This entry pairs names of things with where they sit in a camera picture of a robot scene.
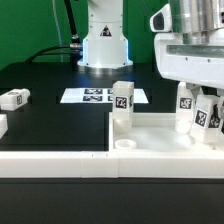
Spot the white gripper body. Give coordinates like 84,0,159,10
154,31,224,89

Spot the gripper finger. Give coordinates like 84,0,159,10
216,89,224,130
186,83,203,103

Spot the white square table top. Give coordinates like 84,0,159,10
107,111,224,154

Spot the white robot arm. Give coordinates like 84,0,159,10
78,0,224,96

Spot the white marker sheet with tags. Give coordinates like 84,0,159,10
59,87,150,105

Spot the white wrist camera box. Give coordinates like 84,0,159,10
150,4,172,33

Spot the black cable with connector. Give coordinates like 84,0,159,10
25,0,84,64

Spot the thin grey cable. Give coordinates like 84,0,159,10
51,0,64,63

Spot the white fence obstacle frame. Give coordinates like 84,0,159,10
0,151,224,179

